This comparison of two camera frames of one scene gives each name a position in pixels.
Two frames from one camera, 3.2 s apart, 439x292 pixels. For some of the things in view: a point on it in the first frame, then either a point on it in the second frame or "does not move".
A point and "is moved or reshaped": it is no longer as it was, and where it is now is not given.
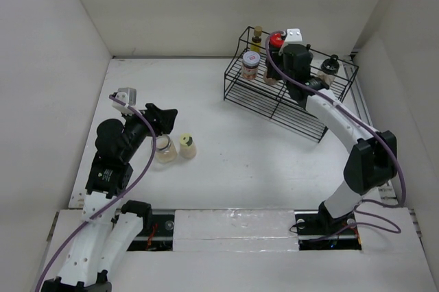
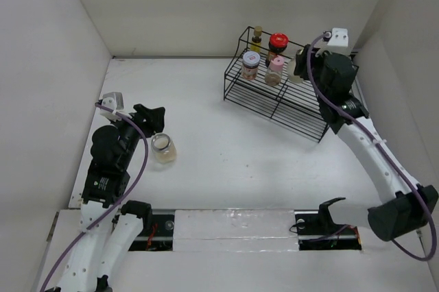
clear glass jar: x=165 y=151 does not move
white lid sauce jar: x=250 y=62 does not move
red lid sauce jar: x=276 y=42 does not move
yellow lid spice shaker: x=187 y=148 is moved or reshaped
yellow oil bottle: x=255 y=46 does not move
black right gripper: x=277 y=58 -> x=300 y=68
